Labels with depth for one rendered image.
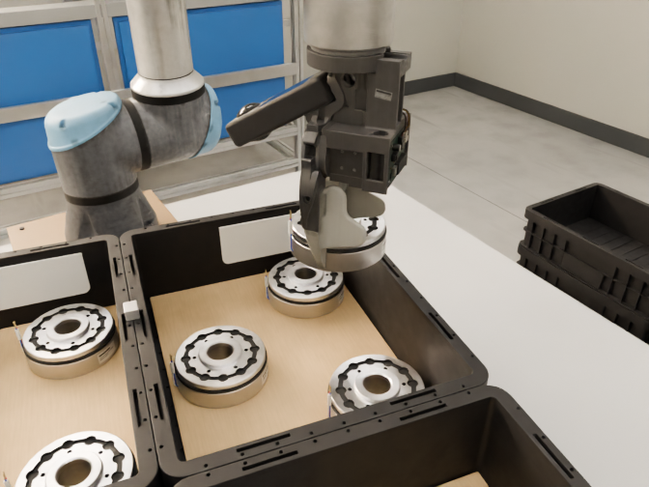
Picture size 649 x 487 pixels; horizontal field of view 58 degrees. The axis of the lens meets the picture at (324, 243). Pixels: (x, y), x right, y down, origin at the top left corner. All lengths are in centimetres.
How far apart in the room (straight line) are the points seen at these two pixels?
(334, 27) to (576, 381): 65
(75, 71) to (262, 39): 78
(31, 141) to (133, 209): 156
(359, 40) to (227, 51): 218
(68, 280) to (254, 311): 24
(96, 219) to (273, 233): 30
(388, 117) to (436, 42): 398
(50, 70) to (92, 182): 153
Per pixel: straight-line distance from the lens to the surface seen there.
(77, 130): 94
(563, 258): 158
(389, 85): 50
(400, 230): 123
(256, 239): 83
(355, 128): 52
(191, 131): 99
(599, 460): 85
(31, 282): 82
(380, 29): 49
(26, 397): 75
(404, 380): 65
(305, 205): 53
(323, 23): 49
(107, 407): 70
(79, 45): 247
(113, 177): 97
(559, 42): 404
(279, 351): 73
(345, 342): 74
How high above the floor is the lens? 131
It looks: 32 degrees down
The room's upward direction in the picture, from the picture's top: straight up
